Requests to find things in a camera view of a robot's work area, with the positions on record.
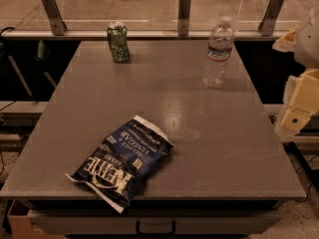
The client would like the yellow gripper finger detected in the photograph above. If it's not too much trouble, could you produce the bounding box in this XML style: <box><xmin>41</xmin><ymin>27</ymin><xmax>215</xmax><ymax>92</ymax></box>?
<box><xmin>274</xmin><ymin>69</ymin><xmax>319</xmax><ymax>142</ymax></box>
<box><xmin>272</xmin><ymin>26</ymin><xmax>298</xmax><ymax>53</ymax></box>

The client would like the clear plastic water bottle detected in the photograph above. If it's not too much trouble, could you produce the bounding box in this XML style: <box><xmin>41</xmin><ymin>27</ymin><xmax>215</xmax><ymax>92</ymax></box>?
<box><xmin>201</xmin><ymin>16</ymin><xmax>234</xmax><ymax>89</ymax></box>

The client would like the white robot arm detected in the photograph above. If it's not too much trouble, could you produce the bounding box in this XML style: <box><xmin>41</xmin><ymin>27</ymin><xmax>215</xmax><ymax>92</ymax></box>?
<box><xmin>272</xmin><ymin>7</ymin><xmax>319</xmax><ymax>141</ymax></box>

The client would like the crushed green can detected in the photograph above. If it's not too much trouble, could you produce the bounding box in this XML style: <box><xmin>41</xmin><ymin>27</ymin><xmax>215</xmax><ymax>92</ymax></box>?
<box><xmin>107</xmin><ymin>22</ymin><xmax>130</xmax><ymax>63</ymax></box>

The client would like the blue Kettle chips bag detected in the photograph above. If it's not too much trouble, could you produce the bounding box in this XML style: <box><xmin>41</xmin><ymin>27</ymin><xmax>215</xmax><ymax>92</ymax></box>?
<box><xmin>67</xmin><ymin>116</ymin><xmax>173</xmax><ymax>213</ymax></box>

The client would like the glass barrier panel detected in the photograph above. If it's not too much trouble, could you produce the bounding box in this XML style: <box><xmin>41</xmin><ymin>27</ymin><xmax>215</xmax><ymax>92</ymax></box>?
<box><xmin>0</xmin><ymin>0</ymin><xmax>318</xmax><ymax>41</ymax></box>

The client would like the cardboard box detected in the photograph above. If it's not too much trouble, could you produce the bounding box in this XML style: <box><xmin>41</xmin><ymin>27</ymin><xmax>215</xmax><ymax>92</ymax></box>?
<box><xmin>7</xmin><ymin>200</ymin><xmax>64</xmax><ymax>239</ymax></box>

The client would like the right metal bracket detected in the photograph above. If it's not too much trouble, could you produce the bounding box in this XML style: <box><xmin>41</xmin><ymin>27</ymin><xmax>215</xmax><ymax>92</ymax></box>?
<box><xmin>258</xmin><ymin>0</ymin><xmax>285</xmax><ymax>37</ymax></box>

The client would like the metal bracket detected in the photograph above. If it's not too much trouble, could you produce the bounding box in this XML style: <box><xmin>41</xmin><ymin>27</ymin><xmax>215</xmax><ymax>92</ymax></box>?
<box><xmin>41</xmin><ymin>0</ymin><xmax>67</xmax><ymax>36</ymax></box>
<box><xmin>177</xmin><ymin>0</ymin><xmax>191</xmax><ymax>36</ymax></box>
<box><xmin>258</xmin><ymin>0</ymin><xmax>285</xmax><ymax>37</ymax></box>

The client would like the middle metal bracket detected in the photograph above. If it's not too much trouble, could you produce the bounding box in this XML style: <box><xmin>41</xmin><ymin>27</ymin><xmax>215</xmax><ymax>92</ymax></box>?
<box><xmin>177</xmin><ymin>0</ymin><xmax>191</xmax><ymax>36</ymax></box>

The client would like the left metal bracket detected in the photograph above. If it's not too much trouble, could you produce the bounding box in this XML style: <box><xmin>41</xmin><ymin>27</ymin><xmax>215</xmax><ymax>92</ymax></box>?
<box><xmin>41</xmin><ymin>0</ymin><xmax>67</xmax><ymax>36</ymax></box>

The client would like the grey drawer with black handle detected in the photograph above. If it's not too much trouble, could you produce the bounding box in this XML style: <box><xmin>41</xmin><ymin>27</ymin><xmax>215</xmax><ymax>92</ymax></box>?
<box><xmin>27</xmin><ymin>210</ymin><xmax>280</xmax><ymax>237</ymax></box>

